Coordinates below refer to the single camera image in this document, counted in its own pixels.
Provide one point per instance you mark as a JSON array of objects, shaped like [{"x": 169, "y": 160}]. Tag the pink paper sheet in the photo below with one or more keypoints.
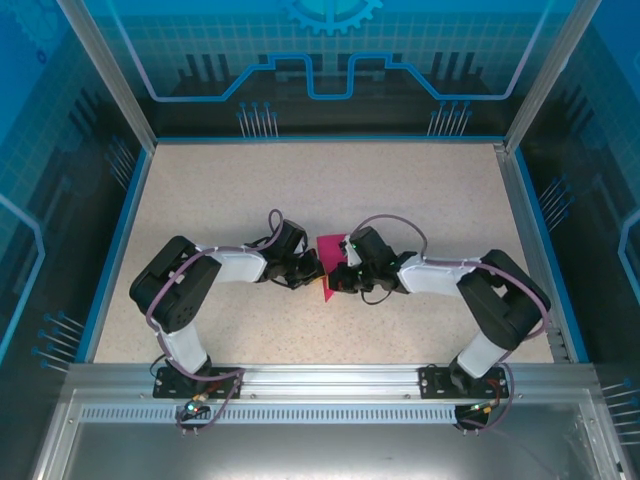
[{"x": 330, "y": 250}]

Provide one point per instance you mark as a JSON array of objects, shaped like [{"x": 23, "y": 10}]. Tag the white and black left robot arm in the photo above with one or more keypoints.
[{"x": 240, "y": 267}]

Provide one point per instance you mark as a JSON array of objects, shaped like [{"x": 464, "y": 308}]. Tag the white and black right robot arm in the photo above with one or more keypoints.
[{"x": 430, "y": 277}]

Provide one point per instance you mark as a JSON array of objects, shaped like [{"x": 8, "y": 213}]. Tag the blue table edge strip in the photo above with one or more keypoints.
[
  {"x": 117, "y": 255},
  {"x": 550, "y": 260}
]

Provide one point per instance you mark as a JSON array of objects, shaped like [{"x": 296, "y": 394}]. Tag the grey metal tray panel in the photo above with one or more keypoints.
[{"x": 320, "y": 455}]

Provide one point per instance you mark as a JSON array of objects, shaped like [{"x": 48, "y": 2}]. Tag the blue printed back panel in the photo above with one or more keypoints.
[{"x": 320, "y": 50}]

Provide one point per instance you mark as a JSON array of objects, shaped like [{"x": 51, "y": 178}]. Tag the blue printed side panel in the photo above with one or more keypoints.
[
  {"x": 40, "y": 175},
  {"x": 600, "y": 175}
]

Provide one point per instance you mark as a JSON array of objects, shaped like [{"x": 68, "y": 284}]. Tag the aluminium mounting rail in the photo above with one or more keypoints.
[{"x": 330, "y": 380}]

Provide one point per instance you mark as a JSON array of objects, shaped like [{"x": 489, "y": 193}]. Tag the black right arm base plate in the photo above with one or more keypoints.
[{"x": 432, "y": 382}]

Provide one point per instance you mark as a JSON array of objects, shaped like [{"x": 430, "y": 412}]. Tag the aluminium side rail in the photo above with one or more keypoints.
[{"x": 525, "y": 240}]

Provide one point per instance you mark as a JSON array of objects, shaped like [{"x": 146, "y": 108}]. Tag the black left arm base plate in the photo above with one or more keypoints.
[{"x": 167, "y": 387}]

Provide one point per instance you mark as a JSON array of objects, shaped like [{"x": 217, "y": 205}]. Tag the aluminium frame post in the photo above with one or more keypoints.
[
  {"x": 115, "y": 85},
  {"x": 542, "y": 75}
]

